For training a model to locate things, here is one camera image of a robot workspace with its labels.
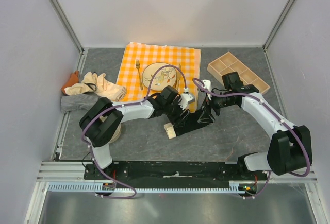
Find beige ceramic bowl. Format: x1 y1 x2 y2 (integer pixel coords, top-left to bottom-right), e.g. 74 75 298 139
100 116 121 144

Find black cream garment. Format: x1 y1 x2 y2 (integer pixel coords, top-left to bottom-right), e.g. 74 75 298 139
164 111 211 139

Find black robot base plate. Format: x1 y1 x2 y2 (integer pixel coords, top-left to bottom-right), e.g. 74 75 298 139
84 160 269 189

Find grey striped garment pile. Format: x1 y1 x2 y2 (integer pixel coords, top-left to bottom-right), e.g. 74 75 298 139
60 94 99 113

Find grey aluminium frame post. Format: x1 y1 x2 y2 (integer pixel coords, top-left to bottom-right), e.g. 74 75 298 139
262 0 296 52

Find bird pattern ceramic plate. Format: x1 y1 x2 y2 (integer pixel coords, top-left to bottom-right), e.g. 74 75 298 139
142 62 178 92

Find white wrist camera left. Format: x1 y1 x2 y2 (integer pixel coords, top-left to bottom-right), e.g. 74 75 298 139
179 93 195 110

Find white cable duct strip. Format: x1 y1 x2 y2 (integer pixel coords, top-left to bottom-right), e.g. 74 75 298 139
48 182 245 194

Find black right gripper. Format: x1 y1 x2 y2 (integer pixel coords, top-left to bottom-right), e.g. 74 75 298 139
198 89 235 124

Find left aluminium frame post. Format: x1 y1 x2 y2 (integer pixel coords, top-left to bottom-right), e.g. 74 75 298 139
49 0 85 55

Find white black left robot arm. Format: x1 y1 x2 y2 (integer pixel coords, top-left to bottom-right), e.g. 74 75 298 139
79 86 195 179

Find gold fork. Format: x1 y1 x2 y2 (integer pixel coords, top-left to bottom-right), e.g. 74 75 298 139
135 59 143 90

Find orange checkered tablecloth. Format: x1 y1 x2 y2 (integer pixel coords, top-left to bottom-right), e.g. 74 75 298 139
117 42 201 102

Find wooden compartment tray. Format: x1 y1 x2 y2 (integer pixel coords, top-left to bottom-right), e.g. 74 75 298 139
207 52 270 95

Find orange cloth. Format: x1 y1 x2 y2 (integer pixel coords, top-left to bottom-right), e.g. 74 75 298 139
61 71 79 95

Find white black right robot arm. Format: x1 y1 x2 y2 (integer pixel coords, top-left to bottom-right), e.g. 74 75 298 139
193 72 312 180

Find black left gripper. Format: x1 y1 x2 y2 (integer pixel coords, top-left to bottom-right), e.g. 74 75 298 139
163 97 190 128

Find cream cloth garment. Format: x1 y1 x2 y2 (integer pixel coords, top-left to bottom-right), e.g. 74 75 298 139
63 72 127 102

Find gold table knife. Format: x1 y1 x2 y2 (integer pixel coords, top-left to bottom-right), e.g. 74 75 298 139
175 64 182 90

